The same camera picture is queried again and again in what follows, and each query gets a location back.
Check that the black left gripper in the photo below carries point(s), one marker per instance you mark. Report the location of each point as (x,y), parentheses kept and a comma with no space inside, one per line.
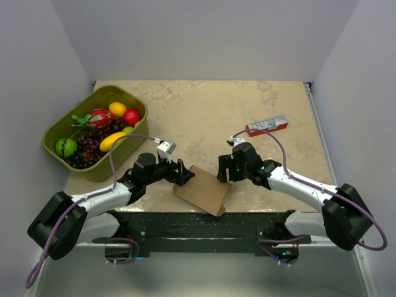
(180,177)

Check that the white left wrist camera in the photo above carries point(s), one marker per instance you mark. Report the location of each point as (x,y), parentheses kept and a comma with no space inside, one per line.
(164,150)

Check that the small green lime toy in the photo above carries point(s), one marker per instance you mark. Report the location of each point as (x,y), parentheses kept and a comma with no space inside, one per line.
(128,130)

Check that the purple grape bunch toy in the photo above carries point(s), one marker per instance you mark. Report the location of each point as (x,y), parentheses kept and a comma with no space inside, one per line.
(88,144)

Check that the yellow lemon toy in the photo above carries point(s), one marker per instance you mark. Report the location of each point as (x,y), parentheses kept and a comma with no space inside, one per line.
(117,109)

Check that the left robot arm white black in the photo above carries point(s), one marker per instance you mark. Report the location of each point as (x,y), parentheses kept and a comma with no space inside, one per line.
(65,221)

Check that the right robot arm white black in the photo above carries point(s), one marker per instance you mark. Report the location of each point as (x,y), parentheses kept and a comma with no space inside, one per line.
(341,214)

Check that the green striped melon toy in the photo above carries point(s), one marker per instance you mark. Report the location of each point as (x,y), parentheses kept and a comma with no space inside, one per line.
(65,147)

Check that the dark blue grape bunch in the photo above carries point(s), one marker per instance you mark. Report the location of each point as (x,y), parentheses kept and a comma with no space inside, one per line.
(78,162)

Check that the pink dragon fruit toy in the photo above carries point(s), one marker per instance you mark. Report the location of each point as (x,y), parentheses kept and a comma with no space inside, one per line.
(94,120)

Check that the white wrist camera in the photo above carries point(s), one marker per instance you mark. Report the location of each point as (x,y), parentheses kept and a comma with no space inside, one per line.
(164,150)
(235,141)

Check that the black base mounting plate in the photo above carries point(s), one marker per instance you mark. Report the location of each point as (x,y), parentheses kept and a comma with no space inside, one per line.
(182,232)

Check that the red apple toy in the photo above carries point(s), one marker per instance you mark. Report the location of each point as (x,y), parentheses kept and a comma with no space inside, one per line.
(132,117)

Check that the yellow mango toy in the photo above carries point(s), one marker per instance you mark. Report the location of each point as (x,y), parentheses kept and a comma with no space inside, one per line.
(108,141)

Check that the red silver toothpaste box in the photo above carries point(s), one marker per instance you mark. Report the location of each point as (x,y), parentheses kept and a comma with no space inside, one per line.
(269,125)

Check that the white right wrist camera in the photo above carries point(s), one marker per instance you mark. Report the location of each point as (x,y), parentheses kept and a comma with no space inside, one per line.
(235,141)

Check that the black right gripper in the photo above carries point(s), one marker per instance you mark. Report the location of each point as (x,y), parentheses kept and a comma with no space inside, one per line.
(226,161)

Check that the brown cardboard paper box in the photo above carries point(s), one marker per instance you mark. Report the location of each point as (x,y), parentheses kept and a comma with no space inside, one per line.
(204,191)

